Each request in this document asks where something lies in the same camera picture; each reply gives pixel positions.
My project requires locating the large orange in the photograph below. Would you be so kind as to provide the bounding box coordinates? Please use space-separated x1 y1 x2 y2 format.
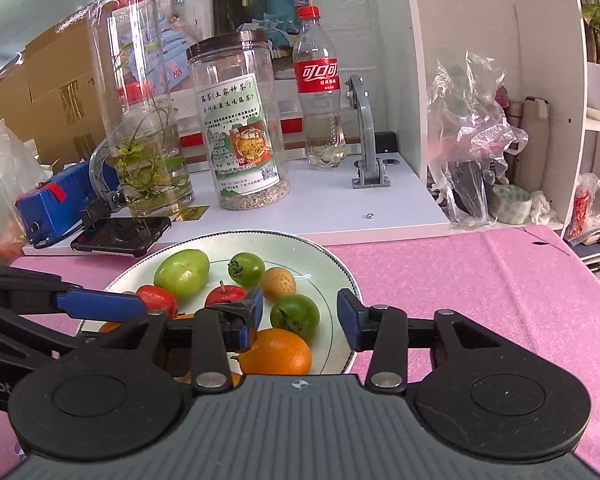
98 322 121 334

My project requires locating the large red apple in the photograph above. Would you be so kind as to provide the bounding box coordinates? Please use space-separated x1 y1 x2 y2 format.
135 285 178 318

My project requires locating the small red apple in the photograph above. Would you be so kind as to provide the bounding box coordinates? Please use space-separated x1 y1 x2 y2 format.
204 281 247 307

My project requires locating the orange top mandarin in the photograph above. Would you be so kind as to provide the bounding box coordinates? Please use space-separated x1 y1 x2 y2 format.
237 328 312 376

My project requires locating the brown kiwi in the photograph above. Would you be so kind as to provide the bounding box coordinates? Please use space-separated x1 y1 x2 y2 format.
259 266 297 302

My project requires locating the small green fruit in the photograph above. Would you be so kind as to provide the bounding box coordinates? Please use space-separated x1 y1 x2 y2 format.
270 294 321 344
227 252 265 288

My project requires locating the small green fruit back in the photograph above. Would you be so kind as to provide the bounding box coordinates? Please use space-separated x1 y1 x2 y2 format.
270 294 321 344

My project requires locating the large green oval apple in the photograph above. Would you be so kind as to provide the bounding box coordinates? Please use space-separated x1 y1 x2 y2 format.
154 249 210 301

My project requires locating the white oval plate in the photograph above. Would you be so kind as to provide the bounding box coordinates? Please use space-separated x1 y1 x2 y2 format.
106 231 362 375

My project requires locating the black smartphone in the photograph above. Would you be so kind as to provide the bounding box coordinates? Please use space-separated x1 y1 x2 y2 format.
70 217 172 258

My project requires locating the blue electric box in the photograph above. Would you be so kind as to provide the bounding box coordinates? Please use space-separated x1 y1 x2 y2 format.
15 162 94 248

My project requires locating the white raised board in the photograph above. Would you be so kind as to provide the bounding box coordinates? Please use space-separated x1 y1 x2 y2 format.
21 144 454 257

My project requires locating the glass vase with plant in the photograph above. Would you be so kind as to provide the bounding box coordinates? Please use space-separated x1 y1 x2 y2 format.
86 0 194 217

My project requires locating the pink tablecloth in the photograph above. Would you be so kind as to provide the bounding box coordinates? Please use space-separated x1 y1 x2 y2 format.
14 228 600 479

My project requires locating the clear plastic fruit bag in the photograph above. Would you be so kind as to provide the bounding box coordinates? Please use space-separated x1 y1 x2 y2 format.
0 119 46 266

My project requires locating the crumpled clear plastic bag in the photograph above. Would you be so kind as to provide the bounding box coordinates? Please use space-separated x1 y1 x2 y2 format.
427 51 529 228

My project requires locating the cardboard box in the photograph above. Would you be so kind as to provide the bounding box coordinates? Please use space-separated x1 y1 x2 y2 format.
0 18 105 164

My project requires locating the clear jar with label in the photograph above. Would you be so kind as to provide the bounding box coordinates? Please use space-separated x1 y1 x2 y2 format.
187 29 290 210

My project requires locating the cola bottle red cap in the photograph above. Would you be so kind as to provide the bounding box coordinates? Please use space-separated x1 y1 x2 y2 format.
292 6 347 168

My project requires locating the bedding poster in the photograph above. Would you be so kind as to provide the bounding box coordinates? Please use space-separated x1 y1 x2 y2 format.
157 0 310 101

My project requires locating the white shelf unit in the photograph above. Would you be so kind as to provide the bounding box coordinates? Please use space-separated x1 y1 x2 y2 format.
369 0 600 281

